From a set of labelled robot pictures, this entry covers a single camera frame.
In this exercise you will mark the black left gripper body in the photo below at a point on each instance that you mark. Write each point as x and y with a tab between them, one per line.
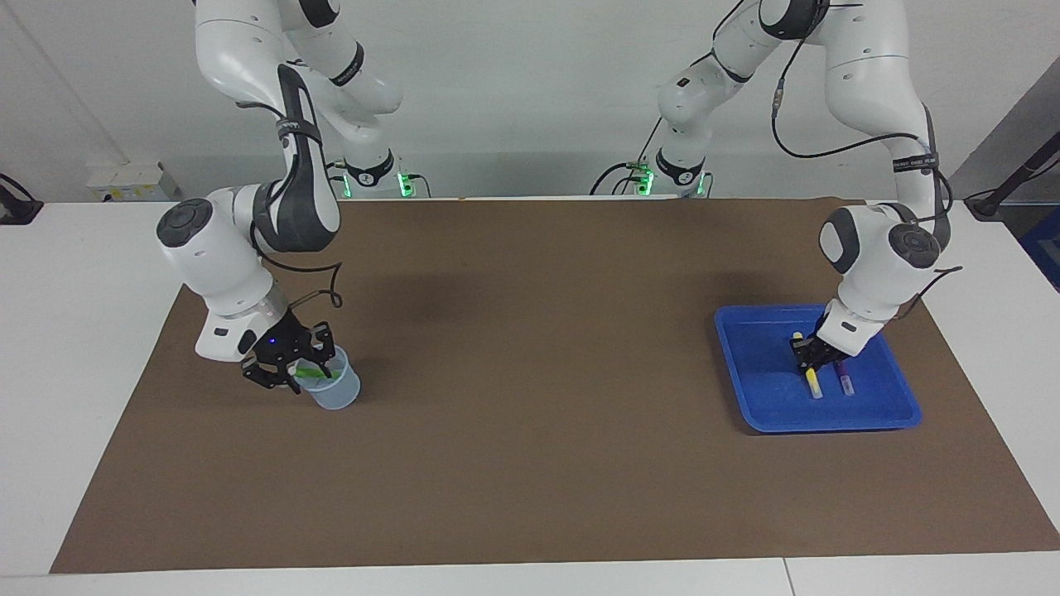
828	339

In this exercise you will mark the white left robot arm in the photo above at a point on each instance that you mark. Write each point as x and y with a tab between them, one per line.
878	91

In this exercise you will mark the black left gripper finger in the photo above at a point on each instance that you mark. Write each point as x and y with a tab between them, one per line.
831	364
801	354

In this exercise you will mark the white wall socket box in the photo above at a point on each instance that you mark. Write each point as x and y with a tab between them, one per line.
132	178

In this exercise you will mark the black stand foot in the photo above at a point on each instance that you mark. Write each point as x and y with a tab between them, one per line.
16	207

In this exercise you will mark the clear plastic cup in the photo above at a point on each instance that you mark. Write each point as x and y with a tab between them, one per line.
339	396

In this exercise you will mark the green pen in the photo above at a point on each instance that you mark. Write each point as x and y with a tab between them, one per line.
319	374

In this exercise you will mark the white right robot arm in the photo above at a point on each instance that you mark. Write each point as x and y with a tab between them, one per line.
224	257

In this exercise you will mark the purple pen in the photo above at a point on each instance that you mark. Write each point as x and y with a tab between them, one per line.
845	382

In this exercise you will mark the yellow pen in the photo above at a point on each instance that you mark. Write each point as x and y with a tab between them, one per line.
814	385

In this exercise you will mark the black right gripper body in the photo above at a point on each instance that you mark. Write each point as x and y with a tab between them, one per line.
286	339

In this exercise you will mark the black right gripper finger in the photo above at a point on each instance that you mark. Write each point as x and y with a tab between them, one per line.
269	374
325	348

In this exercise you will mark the brown table mat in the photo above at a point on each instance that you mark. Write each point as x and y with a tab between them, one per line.
538	463

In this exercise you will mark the blue object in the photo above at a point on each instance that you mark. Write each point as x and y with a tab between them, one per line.
1045	248

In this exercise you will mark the black stand with pole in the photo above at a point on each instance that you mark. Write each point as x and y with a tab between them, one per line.
994	199

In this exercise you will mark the blue plastic tray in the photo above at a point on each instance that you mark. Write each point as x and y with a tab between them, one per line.
770	389

